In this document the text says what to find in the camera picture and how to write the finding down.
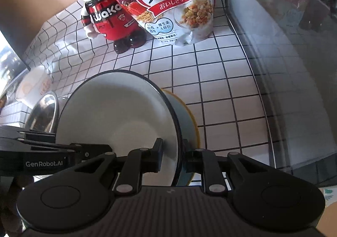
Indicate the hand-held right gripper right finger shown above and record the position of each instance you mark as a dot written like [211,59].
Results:
[190,163]

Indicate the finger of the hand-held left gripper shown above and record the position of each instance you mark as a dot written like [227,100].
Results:
[89,150]
[26,134]

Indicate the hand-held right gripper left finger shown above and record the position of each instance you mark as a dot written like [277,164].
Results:
[158,155]

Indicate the stainless steel bowl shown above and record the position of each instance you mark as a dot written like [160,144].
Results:
[44,113]

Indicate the yellow rimmed white bowl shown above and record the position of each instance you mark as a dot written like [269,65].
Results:
[193,123]

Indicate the blue bowl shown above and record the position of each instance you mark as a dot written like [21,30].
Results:
[113,115]

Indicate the floral white bowl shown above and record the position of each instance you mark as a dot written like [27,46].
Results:
[46,87]

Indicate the large white bowl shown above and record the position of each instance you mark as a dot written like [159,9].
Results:
[34,76]

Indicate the person's left hand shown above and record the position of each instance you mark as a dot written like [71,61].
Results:
[21,183]

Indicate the black checked white tablecloth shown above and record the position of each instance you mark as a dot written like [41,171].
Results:
[223,110]

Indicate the red panda robot figurine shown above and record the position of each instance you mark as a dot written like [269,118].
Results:
[105,15]

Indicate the wet wipes packet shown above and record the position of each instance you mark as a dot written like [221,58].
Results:
[327,193]

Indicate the white computer case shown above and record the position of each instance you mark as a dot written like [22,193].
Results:
[289,55]

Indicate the red cereal bag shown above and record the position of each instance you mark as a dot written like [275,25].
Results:
[163,2]

